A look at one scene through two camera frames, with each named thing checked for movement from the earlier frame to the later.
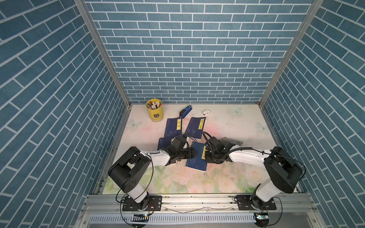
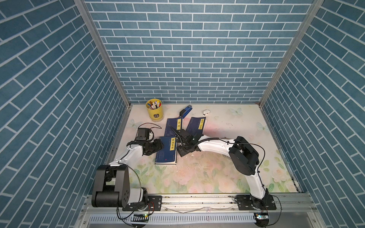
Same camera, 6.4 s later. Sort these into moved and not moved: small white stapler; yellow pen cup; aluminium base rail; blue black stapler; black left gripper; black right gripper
Moved: black right gripper; black left gripper
Not moved: yellow pen cup; blue black stapler; aluminium base rail; small white stapler
